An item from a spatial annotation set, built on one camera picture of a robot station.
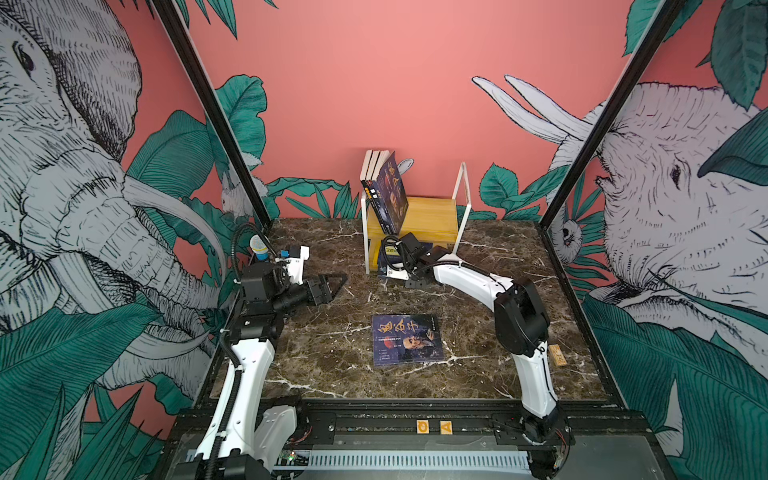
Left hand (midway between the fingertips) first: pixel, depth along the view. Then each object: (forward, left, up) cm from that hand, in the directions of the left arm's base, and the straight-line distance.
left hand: (335, 275), depth 72 cm
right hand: (+15, -20, -17) cm, 30 cm away
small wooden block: (-13, -62, -25) cm, 68 cm away
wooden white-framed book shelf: (+24, -29, -6) cm, 39 cm away
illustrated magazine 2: (-7, -19, -25) cm, 32 cm away
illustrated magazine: (+25, -15, +4) cm, 30 cm away
